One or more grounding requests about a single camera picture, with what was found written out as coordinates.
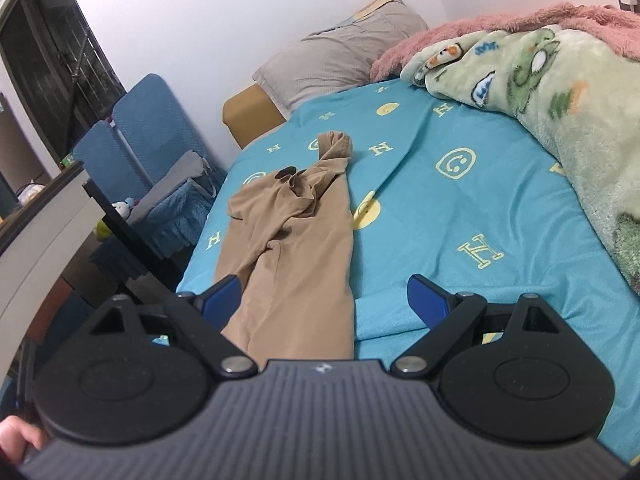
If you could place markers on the teal smiley bed sheet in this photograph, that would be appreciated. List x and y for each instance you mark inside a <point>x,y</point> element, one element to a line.
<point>470,200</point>

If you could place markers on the tan t-shirt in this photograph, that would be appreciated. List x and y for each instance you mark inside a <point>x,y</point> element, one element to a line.
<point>289,242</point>

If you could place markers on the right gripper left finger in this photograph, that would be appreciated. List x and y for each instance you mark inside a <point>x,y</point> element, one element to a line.
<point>199,320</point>

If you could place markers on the green cartoon fleece blanket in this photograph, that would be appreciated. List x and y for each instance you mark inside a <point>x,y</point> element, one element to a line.
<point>575,95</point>

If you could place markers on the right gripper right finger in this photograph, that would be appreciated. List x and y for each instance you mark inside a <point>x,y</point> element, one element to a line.
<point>451,320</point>

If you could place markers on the yellow green toy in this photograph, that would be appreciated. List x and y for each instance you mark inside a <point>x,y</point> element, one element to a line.
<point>102,231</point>

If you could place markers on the blue covered chair left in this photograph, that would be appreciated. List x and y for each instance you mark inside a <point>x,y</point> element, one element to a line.
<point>115,175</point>

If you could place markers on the blue covered chair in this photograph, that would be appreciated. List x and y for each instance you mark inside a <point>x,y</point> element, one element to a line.
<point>155,127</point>
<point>115,175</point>

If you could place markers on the mustard yellow headboard cushion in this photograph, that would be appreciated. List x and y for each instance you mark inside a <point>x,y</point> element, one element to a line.
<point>249,114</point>

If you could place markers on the grey folded cloth on chair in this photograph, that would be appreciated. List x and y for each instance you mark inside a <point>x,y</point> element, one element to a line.
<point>190,165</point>

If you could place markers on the blue covered chair right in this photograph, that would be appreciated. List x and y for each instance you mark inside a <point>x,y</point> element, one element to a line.
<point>155,127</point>

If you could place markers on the yellow pillow behind grey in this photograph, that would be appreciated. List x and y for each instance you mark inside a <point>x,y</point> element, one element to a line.
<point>370,8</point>

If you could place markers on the person left hand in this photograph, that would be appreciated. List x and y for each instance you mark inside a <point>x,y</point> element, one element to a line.
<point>16,435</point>

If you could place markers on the dark window door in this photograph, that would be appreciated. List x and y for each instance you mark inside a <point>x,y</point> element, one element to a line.
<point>58,69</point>

